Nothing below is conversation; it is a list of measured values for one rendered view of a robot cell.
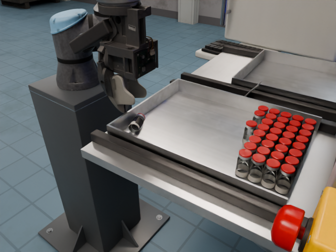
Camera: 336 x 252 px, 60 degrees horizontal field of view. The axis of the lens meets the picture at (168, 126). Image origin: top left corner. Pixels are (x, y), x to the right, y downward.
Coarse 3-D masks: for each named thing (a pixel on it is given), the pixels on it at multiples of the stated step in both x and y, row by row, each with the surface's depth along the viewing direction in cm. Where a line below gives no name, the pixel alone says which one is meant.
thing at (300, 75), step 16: (256, 64) 89; (272, 64) 90; (288, 64) 90; (304, 64) 88; (320, 64) 85; (240, 80) 73; (256, 80) 81; (272, 80) 81; (288, 80) 81; (304, 80) 81; (320, 80) 81; (288, 96) 68; (304, 96) 66; (320, 96) 73
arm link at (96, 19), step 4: (96, 4) 89; (96, 8) 88; (96, 12) 88; (92, 16) 90; (96, 16) 89; (100, 16) 88; (104, 16) 88; (108, 16) 87; (96, 20) 89; (100, 20) 89; (96, 48) 93
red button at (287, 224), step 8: (280, 208) 27; (288, 208) 26; (296, 208) 26; (280, 216) 26; (288, 216) 26; (296, 216) 25; (272, 224) 27; (280, 224) 26; (288, 224) 25; (296, 224) 25; (272, 232) 26; (280, 232) 25; (288, 232) 25; (296, 232) 25; (272, 240) 26; (280, 240) 26; (288, 240) 25; (288, 248) 25
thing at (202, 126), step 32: (160, 96) 69; (192, 96) 73; (224, 96) 68; (128, 128) 61; (160, 128) 61; (192, 128) 61; (224, 128) 61; (192, 160) 47; (224, 160) 52; (256, 192) 43; (288, 192) 46
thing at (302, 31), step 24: (240, 0) 126; (264, 0) 119; (288, 0) 113; (312, 0) 108; (240, 24) 130; (264, 24) 123; (288, 24) 117; (312, 24) 111; (288, 48) 121; (312, 48) 115
